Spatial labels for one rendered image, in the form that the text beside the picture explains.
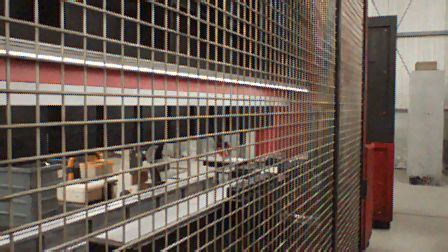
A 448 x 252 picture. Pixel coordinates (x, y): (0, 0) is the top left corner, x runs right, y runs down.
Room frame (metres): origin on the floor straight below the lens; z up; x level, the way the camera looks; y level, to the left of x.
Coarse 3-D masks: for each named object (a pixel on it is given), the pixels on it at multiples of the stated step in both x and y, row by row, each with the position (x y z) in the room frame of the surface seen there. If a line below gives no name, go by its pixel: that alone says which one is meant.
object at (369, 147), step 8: (368, 144) 3.86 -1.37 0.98; (368, 152) 3.48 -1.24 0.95; (368, 160) 3.49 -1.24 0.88; (368, 168) 3.50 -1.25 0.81; (368, 176) 3.52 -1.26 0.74; (368, 184) 3.54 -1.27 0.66; (368, 192) 3.54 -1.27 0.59; (368, 200) 3.56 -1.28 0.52; (368, 208) 3.57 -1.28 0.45; (368, 216) 3.59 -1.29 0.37; (368, 224) 3.60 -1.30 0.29; (368, 232) 3.62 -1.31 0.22; (368, 240) 3.63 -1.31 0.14
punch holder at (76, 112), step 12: (48, 108) 1.27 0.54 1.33; (60, 108) 1.24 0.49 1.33; (72, 108) 1.28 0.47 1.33; (48, 120) 1.27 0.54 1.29; (60, 120) 1.24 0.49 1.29; (72, 120) 1.28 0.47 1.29; (48, 132) 1.27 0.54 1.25; (60, 132) 1.25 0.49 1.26; (72, 132) 1.28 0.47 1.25; (48, 144) 1.27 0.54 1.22; (60, 144) 1.25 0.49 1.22; (72, 144) 1.28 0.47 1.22; (72, 156) 1.28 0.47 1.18
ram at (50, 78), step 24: (0, 72) 1.06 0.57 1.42; (24, 72) 1.13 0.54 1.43; (48, 72) 1.20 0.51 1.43; (72, 72) 1.28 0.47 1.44; (96, 72) 1.38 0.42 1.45; (120, 72) 1.49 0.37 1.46; (0, 96) 1.06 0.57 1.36; (24, 96) 1.13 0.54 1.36; (48, 96) 1.20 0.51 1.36; (72, 96) 1.28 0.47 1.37; (96, 96) 1.38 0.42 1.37; (240, 96) 2.45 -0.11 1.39; (288, 96) 3.30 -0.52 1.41
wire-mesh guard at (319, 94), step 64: (64, 0) 0.34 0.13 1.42; (256, 0) 0.72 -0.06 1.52; (320, 0) 1.13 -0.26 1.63; (64, 64) 0.34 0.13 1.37; (256, 64) 0.72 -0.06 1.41; (0, 128) 0.28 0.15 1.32; (64, 128) 0.34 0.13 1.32; (256, 128) 0.72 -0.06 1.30; (320, 128) 1.16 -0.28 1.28; (64, 192) 0.34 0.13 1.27
